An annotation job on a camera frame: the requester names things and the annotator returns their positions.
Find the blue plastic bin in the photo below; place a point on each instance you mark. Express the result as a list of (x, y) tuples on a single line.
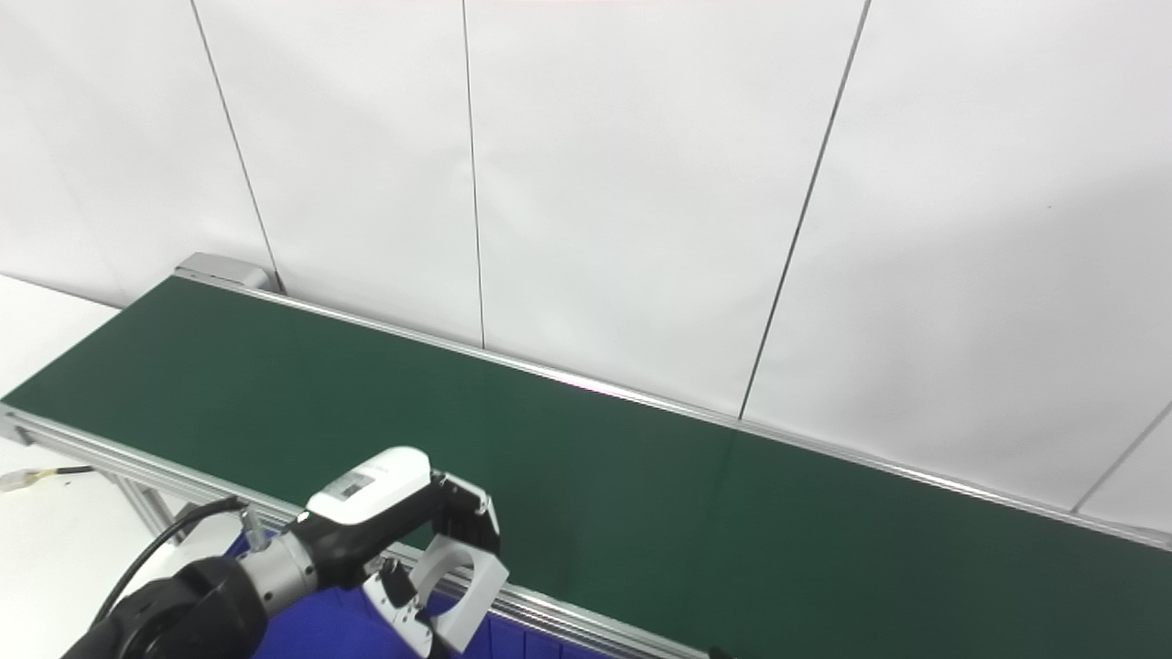
[(320, 631)]

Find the white block with round hole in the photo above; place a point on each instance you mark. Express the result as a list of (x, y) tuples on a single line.
[(476, 613)]

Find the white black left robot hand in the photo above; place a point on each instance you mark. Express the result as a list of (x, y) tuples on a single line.
[(375, 485)]

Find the aluminium conveyor support leg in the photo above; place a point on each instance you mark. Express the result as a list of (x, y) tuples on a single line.
[(146, 503)]

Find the green conveyor belt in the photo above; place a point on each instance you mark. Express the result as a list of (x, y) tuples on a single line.
[(224, 268), (732, 549)]

